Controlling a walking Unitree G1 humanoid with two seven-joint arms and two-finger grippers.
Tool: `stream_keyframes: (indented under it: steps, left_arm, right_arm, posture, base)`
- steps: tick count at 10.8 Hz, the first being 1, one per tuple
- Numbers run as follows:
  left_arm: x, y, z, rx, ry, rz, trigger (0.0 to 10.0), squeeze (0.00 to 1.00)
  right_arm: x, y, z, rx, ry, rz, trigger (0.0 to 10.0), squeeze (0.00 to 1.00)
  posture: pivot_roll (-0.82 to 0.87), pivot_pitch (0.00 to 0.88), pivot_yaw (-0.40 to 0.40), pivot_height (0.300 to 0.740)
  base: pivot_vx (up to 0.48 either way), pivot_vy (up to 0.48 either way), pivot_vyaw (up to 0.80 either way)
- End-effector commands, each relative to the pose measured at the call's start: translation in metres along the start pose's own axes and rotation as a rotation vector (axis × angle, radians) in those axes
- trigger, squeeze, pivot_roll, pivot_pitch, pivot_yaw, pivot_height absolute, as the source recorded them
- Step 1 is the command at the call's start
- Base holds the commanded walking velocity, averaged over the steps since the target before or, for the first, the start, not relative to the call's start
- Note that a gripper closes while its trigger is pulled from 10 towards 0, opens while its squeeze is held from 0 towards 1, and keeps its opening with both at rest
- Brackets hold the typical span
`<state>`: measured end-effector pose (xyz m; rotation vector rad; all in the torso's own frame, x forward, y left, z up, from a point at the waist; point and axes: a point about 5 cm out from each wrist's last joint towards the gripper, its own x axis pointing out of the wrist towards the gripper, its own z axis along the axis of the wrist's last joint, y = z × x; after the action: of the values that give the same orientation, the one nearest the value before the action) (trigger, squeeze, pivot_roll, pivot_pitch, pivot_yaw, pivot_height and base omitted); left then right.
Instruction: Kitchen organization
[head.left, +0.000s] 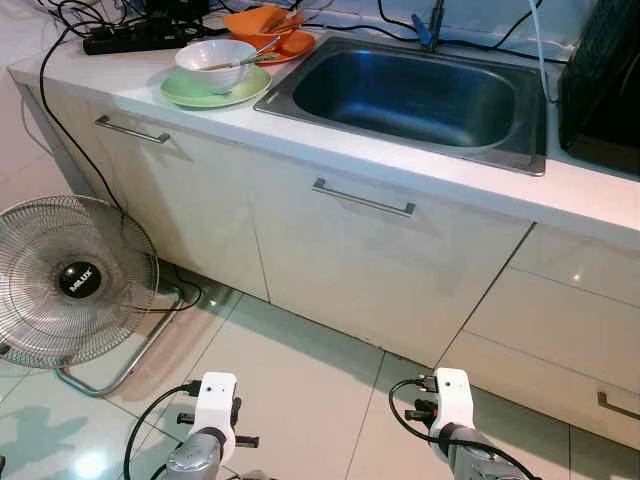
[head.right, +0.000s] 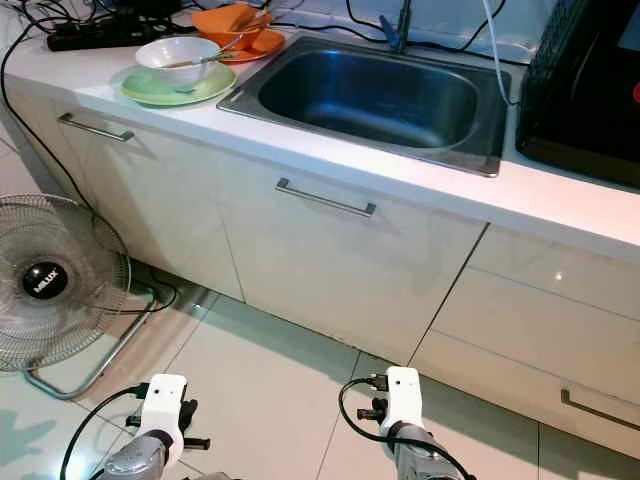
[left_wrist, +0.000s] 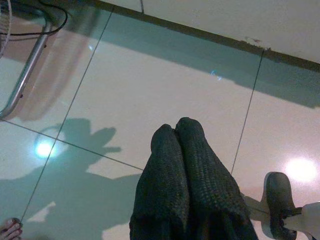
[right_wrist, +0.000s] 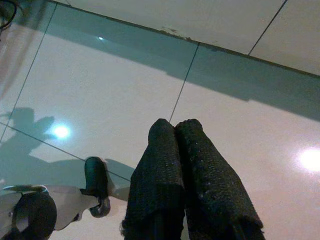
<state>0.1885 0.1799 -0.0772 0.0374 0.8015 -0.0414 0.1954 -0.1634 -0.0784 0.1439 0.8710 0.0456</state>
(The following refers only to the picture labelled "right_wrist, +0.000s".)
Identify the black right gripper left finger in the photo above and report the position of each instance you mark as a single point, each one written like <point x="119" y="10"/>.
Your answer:
<point x="155" y="175"/>

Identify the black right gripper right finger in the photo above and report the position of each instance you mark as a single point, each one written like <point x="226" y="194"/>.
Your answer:
<point x="212" y="190"/>

